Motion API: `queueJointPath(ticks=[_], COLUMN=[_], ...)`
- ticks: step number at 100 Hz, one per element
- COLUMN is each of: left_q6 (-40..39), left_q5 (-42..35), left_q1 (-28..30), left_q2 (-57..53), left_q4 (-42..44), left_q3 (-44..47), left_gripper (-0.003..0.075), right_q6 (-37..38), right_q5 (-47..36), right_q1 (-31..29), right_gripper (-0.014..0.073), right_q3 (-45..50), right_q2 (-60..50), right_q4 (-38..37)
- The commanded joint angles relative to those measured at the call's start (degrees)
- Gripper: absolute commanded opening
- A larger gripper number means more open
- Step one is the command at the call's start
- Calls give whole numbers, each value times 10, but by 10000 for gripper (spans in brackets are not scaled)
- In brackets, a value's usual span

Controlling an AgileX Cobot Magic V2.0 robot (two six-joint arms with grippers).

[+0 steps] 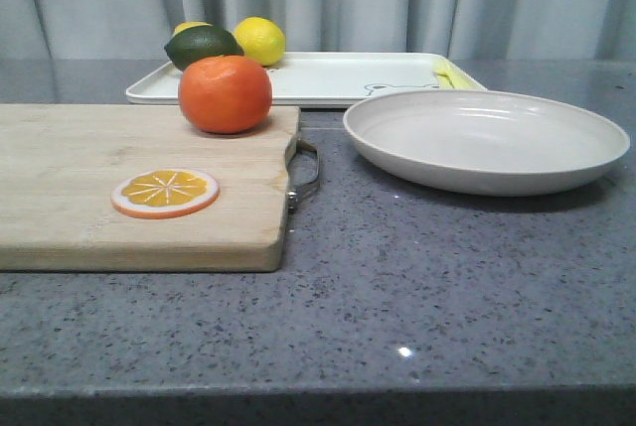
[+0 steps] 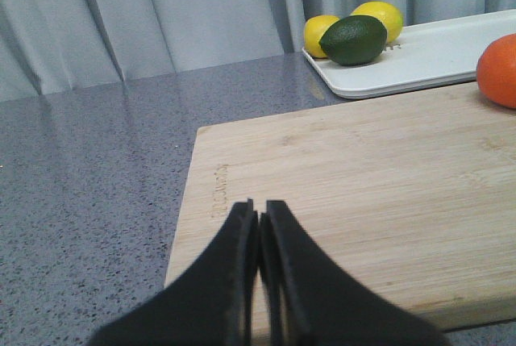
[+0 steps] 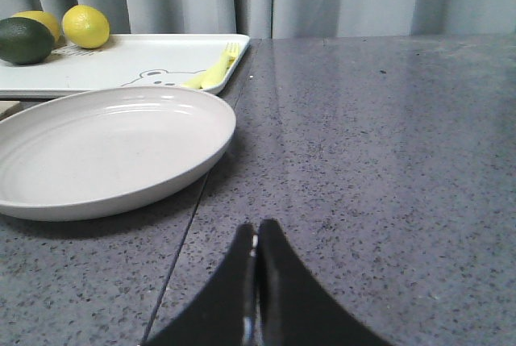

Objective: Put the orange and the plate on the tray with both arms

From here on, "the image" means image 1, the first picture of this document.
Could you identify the orange mandarin fruit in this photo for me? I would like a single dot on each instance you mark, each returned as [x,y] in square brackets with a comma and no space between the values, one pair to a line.
[225,95]

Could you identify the beige round plate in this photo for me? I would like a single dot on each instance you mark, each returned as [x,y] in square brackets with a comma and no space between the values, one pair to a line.
[486,143]

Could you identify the white bear print tray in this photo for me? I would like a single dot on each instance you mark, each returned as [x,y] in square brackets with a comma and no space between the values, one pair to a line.
[336,80]

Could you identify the orange slice toy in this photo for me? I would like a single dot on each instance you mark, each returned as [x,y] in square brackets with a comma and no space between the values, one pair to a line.
[165,193]

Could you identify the yellow lemon right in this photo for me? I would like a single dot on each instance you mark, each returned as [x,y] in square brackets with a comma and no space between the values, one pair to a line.
[261,40]

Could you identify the yellow lemon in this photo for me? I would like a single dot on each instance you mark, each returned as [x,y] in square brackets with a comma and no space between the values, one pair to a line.
[261,40]
[188,25]

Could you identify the yellow plastic fork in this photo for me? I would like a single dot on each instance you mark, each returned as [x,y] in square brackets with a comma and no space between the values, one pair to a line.
[443,73]

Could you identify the yellow plastic spoon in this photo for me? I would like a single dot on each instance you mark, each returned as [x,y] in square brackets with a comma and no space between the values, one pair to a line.
[463,79]

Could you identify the dark green lime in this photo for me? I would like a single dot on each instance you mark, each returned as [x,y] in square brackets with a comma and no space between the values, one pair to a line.
[200,42]

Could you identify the yellow lemon left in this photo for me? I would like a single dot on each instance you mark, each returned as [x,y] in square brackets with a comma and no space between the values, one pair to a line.
[188,25]

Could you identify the wooden cutting board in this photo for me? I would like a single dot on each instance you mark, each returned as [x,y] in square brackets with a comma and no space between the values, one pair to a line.
[61,162]

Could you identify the grey curtain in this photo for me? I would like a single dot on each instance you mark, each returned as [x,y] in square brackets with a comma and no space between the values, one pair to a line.
[459,29]

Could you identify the metal cutting board handle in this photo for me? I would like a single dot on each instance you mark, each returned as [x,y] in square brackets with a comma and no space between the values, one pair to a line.
[304,170]

